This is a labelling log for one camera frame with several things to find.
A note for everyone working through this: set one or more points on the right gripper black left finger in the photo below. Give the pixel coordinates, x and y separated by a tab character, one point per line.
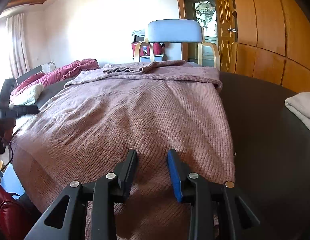
66	217

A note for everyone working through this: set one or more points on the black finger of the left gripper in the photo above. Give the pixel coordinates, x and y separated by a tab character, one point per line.
22	110

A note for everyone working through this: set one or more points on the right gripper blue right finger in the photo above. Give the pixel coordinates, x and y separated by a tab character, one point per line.
217	211

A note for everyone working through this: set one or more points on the pink knit sweater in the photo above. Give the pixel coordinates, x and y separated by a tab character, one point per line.
88	127

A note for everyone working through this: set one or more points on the white knit folded garment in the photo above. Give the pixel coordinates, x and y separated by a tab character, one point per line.
28	96

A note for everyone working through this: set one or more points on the striped curtain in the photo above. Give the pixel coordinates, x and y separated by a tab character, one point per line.
17	46

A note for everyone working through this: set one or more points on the red leather chair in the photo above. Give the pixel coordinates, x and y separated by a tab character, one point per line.
11	214

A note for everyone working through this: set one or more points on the pink ruffled bedding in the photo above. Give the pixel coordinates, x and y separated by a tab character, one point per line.
59	74

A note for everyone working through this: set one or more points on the grey cloth on box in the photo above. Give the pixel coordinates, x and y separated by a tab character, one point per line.
139	33

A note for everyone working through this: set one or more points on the red storage box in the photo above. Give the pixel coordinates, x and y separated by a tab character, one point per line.
158	49

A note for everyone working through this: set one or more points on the grey chair with wooden arms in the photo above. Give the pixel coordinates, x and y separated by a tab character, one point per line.
177	31

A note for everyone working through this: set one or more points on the wooden wardrobe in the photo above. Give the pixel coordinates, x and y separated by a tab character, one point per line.
273	42

